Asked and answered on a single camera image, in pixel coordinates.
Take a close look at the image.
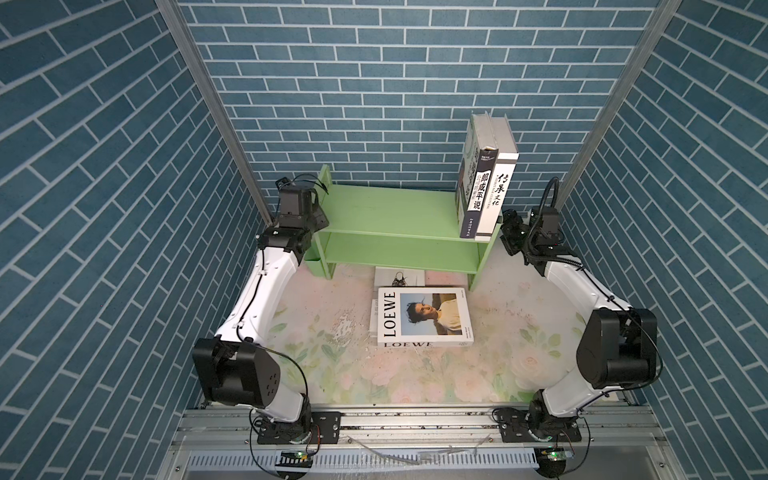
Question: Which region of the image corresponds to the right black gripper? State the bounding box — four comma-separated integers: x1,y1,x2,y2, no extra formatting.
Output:
491,209,535,255

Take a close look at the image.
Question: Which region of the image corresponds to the large white black-spine book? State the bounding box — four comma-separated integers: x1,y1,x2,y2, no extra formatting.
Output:
475,117,520,242

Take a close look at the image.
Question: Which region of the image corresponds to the Chinese book with man portrait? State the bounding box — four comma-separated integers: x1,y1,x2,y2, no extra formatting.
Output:
456,113,499,243

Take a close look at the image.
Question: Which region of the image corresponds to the green two-tier shelf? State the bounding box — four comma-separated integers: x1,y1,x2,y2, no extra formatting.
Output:
303,165,500,288

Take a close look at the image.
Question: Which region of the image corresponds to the white book with barcode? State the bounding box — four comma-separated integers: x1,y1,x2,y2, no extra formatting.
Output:
374,267,425,288

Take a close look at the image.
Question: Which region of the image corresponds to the white Loewe Foundation Craft Prize book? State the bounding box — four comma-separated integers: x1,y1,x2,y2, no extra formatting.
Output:
375,287,474,348

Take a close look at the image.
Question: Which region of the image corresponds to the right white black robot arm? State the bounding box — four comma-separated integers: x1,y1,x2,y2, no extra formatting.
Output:
494,206,663,442

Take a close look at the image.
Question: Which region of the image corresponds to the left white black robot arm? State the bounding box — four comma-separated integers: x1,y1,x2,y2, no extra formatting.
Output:
191,181,329,444

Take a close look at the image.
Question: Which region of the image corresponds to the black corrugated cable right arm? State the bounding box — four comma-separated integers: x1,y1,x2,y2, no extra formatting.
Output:
527,176,562,253

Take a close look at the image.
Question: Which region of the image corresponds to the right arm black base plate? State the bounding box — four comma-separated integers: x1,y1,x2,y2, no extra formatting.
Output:
491,407,582,443

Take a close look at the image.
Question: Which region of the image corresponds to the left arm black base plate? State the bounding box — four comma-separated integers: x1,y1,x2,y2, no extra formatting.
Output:
254,411,341,446

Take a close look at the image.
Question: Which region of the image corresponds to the aluminium mounting rail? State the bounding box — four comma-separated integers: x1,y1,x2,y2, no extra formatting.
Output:
170,404,667,451

